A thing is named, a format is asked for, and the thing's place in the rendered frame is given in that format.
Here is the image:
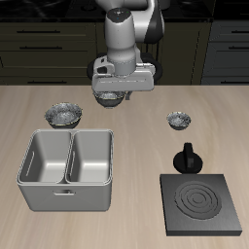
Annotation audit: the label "round black stove knob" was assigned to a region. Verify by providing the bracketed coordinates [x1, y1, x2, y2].
[172, 142, 204, 174]

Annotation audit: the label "large speckled grey bowl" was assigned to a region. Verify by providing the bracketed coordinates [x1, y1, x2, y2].
[44, 102, 84, 129]

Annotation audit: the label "small speckled grey bowl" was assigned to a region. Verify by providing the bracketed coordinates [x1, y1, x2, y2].
[166, 111, 193, 131]

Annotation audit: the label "medium speckled grey bowl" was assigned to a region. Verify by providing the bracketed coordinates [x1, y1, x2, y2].
[92, 90, 125, 109]

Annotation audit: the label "dark grey stove plate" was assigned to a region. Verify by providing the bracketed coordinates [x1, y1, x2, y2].
[159, 173, 243, 237]

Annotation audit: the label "dark kitchen cupboards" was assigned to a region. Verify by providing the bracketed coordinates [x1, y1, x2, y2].
[0, 0, 249, 87]

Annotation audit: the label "white two-bin basket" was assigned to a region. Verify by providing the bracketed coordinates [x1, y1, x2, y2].
[17, 128, 115, 213]

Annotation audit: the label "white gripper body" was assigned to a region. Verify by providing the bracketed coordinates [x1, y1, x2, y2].
[90, 61, 156, 93]

